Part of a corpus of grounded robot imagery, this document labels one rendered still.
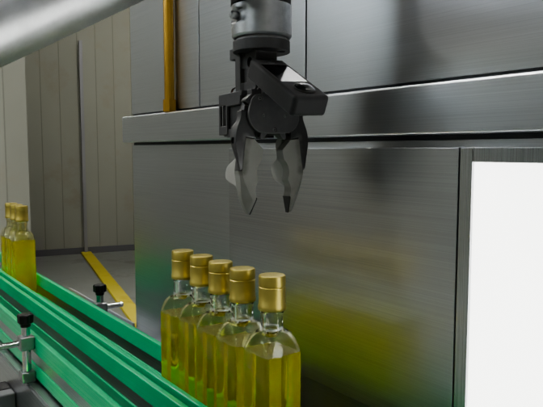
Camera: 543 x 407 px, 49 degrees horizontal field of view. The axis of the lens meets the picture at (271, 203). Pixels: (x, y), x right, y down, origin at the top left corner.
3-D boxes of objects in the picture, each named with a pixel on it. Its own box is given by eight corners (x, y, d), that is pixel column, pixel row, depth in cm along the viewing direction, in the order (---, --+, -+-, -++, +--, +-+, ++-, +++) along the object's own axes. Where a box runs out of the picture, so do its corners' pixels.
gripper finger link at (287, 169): (286, 203, 82) (273, 137, 80) (312, 206, 77) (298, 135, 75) (267, 210, 81) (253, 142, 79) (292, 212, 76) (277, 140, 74)
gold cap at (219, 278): (237, 292, 84) (237, 261, 84) (216, 295, 82) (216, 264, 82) (225, 287, 87) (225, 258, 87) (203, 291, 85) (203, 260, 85)
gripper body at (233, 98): (267, 141, 82) (267, 52, 81) (303, 139, 75) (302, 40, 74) (216, 140, 78) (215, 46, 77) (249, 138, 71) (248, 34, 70)
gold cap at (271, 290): (291, 310, 75) (292, 275, 75) (267, 314, 73) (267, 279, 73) (276, 304, 78) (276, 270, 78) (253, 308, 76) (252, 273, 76)
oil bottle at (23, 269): (37, 304, 171) (34, 206, 168) (17, 308, 167) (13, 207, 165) (32, 300, 175) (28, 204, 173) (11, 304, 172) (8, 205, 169)
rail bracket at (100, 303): (127, 338, 141) (125, 283, 140) (98, 344, 137) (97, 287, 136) (119, 334, 144) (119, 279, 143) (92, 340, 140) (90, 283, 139)
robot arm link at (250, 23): (303, 4, 73) (245, -6, 69) (303, 42, 74) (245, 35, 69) (271, 17, 80) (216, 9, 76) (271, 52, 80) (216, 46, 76)
